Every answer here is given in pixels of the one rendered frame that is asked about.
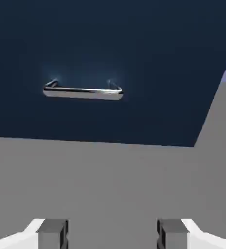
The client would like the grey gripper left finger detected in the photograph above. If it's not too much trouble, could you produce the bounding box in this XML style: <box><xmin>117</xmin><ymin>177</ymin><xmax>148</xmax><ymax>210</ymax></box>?
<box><xmin>0</xmin><ymin>218</ymin><xmax>69</xmax><ymax>249</ymax></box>

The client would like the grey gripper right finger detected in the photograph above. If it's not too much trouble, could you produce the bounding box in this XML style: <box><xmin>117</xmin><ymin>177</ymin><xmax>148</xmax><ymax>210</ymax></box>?
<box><xmin>156</xmin><ymin>218</ymin><xmax>226</xmax><ymax>249</ymax></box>

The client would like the dark blue drawer front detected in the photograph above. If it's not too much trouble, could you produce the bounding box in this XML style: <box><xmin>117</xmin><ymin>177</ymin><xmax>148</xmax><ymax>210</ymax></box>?
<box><xmin>0</xmin><ymin>0</ymin><xmax>226</xmax><ymax>148</ymax></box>

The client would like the silver metal drawer handle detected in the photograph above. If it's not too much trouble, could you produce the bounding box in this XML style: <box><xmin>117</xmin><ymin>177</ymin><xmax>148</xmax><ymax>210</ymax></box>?
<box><xmin>42</xmin><ymin>78</ymin><xmax>124</xmax><ymax>101</ymax></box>

